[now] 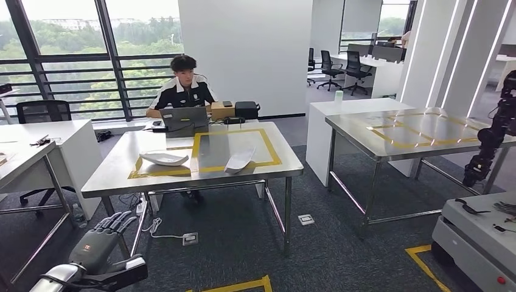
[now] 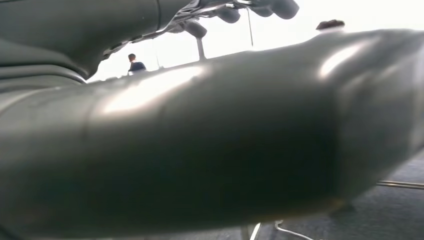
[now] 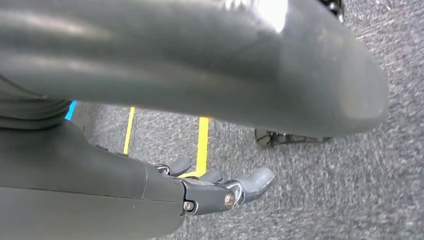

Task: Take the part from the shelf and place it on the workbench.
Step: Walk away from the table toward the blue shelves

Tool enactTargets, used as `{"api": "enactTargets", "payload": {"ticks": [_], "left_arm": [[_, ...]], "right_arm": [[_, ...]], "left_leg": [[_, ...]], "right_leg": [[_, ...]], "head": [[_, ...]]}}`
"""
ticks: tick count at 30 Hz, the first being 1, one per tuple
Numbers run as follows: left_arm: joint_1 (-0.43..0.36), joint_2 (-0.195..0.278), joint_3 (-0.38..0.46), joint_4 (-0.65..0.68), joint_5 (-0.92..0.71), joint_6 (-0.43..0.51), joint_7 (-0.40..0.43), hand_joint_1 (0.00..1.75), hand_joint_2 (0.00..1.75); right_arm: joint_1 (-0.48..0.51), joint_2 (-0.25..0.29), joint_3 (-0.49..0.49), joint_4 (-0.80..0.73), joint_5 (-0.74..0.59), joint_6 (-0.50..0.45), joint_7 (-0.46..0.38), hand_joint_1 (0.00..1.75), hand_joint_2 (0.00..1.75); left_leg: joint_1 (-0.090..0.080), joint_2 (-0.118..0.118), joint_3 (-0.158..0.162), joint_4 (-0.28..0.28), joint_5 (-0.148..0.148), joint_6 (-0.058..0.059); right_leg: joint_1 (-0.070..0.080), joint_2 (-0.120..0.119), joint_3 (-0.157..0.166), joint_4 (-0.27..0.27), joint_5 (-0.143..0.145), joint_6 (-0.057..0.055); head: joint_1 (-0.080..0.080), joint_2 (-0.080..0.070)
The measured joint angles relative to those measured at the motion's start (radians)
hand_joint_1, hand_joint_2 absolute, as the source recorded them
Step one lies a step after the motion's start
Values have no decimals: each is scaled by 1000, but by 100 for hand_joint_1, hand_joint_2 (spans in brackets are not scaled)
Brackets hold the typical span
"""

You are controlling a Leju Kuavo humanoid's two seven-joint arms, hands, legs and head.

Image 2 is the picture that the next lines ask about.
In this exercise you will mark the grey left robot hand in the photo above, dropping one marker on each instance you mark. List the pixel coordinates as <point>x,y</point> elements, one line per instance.
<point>198,149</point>

